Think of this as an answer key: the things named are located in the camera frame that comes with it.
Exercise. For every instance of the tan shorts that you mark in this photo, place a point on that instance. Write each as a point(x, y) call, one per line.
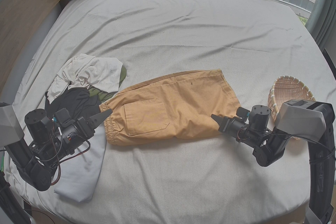
point(170, 102)

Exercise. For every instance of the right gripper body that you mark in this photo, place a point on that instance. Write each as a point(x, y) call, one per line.
point(233, 125)

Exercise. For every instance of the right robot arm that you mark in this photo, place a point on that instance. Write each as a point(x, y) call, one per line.
point(296, 118)

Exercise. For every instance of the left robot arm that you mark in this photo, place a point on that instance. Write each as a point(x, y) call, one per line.
point(34, 160)

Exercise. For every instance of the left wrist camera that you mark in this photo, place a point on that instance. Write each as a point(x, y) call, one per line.
point(62, 115)

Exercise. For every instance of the pale blue garment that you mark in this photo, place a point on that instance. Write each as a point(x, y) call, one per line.
point(78, 173)

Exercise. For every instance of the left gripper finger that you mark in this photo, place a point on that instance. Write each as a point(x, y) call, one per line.
point(101, 116)

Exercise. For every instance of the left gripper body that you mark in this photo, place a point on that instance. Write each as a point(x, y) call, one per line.
point(80, 129)

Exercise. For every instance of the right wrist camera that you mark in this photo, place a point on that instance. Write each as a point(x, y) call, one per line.
point(242, 112)

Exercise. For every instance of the bed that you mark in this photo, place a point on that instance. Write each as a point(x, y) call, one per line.
point(183, 34)

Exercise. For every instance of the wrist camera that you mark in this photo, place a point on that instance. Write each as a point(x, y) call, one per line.
point(62, 115)
point(242, 112)

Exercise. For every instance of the round woven basket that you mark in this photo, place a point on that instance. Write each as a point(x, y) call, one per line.
point(291, 89)

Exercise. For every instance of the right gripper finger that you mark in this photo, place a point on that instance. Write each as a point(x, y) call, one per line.
point(217, 119)

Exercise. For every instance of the pile of clothes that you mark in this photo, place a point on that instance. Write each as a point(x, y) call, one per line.
point(86, 73)

